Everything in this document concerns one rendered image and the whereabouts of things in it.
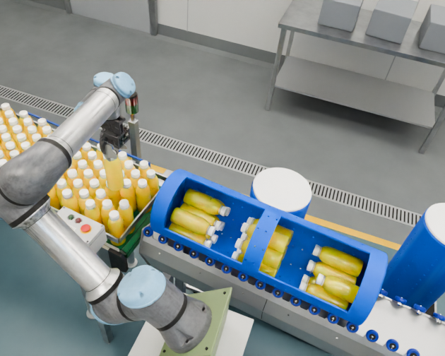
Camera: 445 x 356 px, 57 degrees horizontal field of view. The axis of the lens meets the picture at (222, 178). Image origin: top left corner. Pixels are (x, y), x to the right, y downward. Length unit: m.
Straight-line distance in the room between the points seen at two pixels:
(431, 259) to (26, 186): 1.70
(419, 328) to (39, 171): 1.48
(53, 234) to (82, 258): 0.10
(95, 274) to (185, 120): 2.88
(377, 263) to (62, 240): 1.02
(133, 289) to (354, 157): 3.04
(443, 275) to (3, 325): 2.38
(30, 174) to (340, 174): 2.96
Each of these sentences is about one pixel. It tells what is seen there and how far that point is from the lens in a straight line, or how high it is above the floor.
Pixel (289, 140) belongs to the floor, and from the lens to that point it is 3.83.
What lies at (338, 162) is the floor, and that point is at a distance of 3.76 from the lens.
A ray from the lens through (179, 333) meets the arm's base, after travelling 1.15.
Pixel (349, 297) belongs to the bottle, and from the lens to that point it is 1.58.
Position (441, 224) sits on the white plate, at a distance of 2.08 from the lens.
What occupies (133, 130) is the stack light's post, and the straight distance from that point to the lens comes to 2.13.
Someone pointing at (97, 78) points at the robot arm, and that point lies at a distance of 1.40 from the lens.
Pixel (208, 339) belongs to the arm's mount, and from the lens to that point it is 1.14.
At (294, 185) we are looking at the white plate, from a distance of 1.94.
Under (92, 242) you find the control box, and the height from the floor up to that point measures 1.08.
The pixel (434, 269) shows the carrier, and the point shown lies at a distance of 2.13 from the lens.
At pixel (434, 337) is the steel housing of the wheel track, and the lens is 1.86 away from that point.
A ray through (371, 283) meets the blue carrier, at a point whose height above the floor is 1.22.
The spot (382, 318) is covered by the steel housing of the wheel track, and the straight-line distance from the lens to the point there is 1.80.
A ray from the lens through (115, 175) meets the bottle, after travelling 1.67.
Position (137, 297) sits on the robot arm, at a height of 1.46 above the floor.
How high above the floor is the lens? 2.40
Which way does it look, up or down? 46 degrees down
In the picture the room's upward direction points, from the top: 7 degrees clockwise
